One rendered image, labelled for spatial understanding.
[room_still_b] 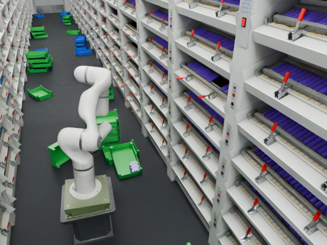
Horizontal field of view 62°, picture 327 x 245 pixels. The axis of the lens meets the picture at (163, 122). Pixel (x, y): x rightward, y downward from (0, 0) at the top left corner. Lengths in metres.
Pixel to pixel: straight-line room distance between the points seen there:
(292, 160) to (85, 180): 1.12
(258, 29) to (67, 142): 1.07
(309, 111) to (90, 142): 1.04
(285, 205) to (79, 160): 1.05
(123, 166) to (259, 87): 1.58
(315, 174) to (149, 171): 1.60
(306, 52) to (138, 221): 1.54
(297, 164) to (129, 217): 1.32
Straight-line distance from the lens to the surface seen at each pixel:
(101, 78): 1.61
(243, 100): 1.20
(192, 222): 2.03
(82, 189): 1.73
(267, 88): 1.09
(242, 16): 1.14
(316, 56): 0.91
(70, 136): 1.53
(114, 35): 3.62
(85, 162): 1.61
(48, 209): 2.26
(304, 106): 1.00
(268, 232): 1.35
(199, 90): 1.52
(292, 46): 0.96
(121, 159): 2.45
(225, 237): 1.78
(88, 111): 1.56
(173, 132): 2.01
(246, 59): 1.13
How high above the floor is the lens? 1.57
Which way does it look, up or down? 31 degrees down
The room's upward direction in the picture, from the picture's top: straight up
